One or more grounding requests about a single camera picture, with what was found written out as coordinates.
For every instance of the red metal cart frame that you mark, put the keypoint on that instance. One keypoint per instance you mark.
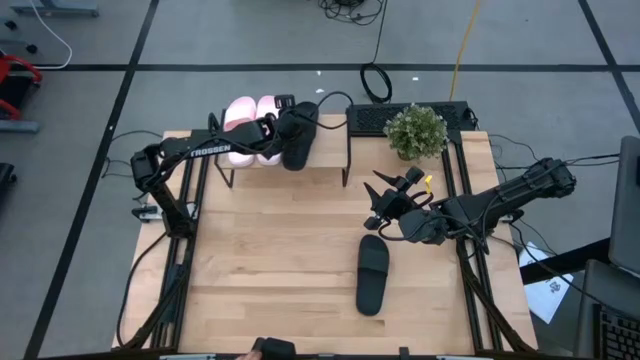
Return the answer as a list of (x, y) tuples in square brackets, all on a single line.
[(10, 62)]

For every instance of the black table clamp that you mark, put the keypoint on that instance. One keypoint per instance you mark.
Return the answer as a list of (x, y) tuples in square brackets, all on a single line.
[(404, 353)]

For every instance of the wooden shelf with black legs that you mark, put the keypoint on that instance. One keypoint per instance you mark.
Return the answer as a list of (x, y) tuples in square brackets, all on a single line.
[(330, 145)]

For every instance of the black computer keyboard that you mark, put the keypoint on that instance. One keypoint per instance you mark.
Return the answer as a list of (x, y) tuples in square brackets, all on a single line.
[(622, 340)]

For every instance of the black slide sandal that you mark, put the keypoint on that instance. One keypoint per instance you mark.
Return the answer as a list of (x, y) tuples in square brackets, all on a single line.
[(372, 285), (300, 157)]

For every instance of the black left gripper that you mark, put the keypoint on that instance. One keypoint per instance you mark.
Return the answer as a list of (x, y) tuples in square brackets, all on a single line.
[(289, 127)]

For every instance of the grey monitor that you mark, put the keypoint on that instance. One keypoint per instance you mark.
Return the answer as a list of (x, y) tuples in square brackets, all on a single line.
[(627, 210)]

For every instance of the black perforated metal platform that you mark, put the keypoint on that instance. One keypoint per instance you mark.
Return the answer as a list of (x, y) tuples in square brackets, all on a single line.
[(367, 120)]

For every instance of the black metal frame rail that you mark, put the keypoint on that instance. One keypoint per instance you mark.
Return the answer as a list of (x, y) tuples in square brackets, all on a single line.
[(172, 280), (472, 280)]

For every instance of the person's hand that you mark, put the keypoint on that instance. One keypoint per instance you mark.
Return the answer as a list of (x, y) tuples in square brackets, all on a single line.
[(250, 356)]

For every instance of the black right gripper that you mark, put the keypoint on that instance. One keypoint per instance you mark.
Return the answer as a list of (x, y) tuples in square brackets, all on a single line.
[(400, 202)]

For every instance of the white paper sheet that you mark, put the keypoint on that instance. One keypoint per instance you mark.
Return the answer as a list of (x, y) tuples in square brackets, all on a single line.
[(547, 300)]

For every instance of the black equipment foot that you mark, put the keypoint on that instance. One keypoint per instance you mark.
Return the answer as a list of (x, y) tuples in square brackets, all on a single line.
[(6, 172)]

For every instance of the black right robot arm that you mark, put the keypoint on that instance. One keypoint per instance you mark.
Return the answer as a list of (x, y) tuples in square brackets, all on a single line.
[(500, 200)]

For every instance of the black caster wheel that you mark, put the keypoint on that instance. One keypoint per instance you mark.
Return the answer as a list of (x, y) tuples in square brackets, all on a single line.
[(11, 24), (32, 48)]

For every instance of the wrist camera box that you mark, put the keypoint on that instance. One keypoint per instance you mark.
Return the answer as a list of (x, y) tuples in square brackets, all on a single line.
[(415, 176), (285, 101)]

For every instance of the grey side desk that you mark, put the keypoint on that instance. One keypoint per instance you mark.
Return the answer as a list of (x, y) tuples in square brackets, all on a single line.
[(610, 290)]

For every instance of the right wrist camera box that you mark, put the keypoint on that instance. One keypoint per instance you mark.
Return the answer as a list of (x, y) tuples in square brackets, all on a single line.
[(415, 176)]

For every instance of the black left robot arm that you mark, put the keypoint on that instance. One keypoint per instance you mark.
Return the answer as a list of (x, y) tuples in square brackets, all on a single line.
[(210, 147)]

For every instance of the pink slide sandal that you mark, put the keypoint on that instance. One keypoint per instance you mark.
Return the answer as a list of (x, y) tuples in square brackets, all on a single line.
[(265, 105), (237, 107)]

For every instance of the small yellow tag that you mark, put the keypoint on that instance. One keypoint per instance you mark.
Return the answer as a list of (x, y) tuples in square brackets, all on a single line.
[(428, 182)]

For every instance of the black floor bar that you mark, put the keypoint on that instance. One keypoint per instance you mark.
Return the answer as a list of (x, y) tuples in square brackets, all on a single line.
[(565, 262)]

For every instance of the grey desk foot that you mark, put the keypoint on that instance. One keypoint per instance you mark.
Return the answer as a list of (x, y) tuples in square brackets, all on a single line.
[(20, 126), (55, 9)]

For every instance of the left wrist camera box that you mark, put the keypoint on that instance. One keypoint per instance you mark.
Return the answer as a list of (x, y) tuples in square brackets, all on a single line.
[(285, 101)]

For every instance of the silver mounting plate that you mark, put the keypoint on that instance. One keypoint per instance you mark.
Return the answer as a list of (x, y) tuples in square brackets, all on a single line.
[(187, 357), (465, 357)]

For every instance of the small green potted plant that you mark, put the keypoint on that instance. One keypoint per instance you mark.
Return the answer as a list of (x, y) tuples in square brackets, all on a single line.
[(415, 132)]

